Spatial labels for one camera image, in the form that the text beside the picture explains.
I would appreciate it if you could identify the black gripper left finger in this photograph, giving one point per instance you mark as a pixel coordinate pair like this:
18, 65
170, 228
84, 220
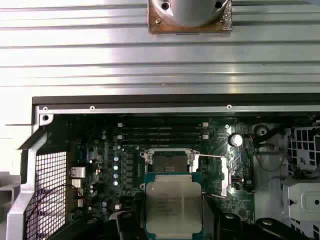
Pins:
127, 225

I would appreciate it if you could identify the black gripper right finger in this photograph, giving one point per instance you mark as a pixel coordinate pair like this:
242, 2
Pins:
230, 225

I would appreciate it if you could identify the silver green CPU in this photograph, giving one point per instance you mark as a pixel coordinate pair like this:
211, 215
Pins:
172, 205

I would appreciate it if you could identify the CPU socket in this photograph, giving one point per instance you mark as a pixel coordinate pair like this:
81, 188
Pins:
165, 160

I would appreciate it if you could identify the black RAM slot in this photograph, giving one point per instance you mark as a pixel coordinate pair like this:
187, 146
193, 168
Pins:
162, 133
162, 128
162, 144
162, 138

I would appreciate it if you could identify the internal USB port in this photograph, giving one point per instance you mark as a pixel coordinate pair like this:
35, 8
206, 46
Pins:
236, 180

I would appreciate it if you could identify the silver rear port block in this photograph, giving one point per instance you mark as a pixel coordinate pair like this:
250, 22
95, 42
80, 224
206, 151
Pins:
78, 171
80, 198
76, 183

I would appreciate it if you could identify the silver metal drive cage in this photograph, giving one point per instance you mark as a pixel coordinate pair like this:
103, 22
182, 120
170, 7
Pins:
300, 200

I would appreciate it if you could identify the silver coin battery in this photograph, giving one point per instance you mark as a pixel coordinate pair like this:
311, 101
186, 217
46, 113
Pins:
235, 139

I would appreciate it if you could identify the green motherboard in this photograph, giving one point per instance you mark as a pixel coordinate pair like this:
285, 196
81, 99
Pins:
217, 130

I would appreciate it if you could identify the black silver PC case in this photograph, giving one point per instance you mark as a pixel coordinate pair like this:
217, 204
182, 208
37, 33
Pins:
160, 100

